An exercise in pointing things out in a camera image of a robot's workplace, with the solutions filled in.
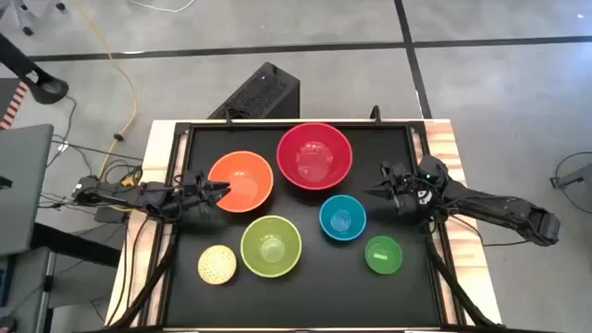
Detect yellow cable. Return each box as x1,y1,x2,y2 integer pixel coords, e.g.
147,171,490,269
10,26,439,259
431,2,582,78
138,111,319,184
68,0,141,186

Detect black stand foot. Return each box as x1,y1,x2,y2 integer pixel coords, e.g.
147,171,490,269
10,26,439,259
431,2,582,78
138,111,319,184
0,32,70,105

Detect blue patterned ceramic bowl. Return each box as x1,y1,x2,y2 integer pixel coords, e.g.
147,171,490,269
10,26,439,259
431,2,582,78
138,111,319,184
318,193,368,242

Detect black metal table frame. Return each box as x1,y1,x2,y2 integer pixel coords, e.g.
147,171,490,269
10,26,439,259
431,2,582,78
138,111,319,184
108,105,508,333

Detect lime green plastic bowl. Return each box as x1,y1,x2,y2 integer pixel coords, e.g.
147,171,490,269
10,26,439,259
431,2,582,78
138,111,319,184
240,215,303,279

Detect white cable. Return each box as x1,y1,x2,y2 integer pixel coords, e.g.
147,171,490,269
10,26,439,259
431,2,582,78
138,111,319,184
126,0,196,14

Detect small green plastic bowl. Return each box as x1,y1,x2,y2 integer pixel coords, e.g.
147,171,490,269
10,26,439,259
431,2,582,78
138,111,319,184
364,235,404,276

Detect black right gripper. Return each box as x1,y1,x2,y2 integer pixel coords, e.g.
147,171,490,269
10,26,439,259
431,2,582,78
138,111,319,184
363,159,446,216

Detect black computer tower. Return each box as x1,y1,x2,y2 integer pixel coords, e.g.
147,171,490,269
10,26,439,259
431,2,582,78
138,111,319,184
207,61,302,121

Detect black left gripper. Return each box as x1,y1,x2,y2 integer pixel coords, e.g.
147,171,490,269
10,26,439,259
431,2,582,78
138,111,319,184
173,169,232,219

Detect black floor cable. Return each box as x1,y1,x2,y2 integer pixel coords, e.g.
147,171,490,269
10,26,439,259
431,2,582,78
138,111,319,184
549,151,592,215

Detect office chair wheel base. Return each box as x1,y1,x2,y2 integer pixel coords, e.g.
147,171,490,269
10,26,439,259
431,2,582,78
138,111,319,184
0,0,67,37

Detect orange plastic bowl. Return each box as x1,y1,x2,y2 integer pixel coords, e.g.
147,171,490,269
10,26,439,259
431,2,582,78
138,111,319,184
206,150,275,215

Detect black table mat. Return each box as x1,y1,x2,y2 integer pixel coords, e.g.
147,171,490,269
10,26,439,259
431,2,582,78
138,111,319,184
164,124,443,328

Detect large red bowl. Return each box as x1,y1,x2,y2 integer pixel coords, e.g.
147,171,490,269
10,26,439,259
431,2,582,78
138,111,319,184
276,121,354,191

